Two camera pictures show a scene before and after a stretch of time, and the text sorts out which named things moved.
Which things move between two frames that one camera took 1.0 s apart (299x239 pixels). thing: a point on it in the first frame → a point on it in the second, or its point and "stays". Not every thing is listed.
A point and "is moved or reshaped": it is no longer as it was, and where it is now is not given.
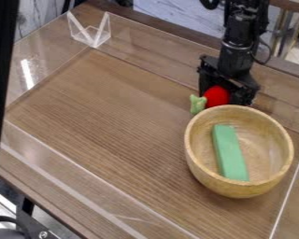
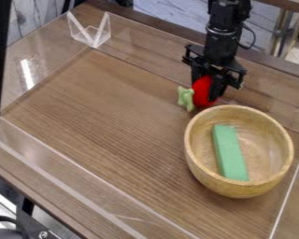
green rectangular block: (230, 152) stays
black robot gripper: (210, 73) → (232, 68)
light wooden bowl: (267, 143) stays
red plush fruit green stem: (216, 96) is moved or reshaped
